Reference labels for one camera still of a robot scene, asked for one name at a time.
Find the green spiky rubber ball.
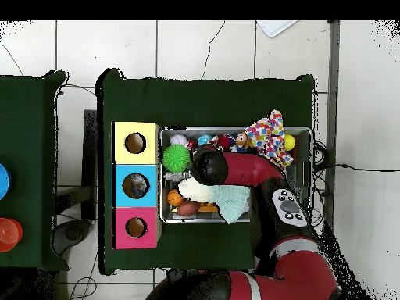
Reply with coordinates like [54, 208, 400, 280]
[162, 144, 191, 173]

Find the cream knitted cloth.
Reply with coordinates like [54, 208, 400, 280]
[177, 177, 217, 203]

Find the mint green knitted cloth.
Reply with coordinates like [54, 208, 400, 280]
[214, 184, 252, 225]

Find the colourful dotted cloth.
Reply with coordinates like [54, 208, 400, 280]
[244, 109, 286, 157]
[268, 146, 295, 169]

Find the wooden box with three holes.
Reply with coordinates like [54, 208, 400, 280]
[111, 121, 163, 250]

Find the silver mesh bin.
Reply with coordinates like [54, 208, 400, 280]
[158, 126, 314, 224]

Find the orange toy basketball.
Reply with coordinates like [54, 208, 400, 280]
[166, 188, 184, 207]

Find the brown toy football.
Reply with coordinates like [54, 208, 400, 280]
[177, 199, 202, 217]

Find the brown plush monkey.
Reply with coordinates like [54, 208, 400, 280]
[234, 132, 255, 153]

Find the dark green table cloth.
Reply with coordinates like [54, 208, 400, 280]
[96, 67, 316, 276]

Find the black floor stand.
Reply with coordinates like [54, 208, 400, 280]
[51, 109, 98, 255]

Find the white tray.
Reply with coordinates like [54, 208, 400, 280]
[255, 20, 299, 38]

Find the small green covered table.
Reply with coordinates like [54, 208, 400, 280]
[0, 69, 70, 272]

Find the blue cup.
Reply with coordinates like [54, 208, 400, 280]
[0, 162, 13, 201]

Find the thin black floor cable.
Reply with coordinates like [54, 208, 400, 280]
[313, 162, 400, 173]

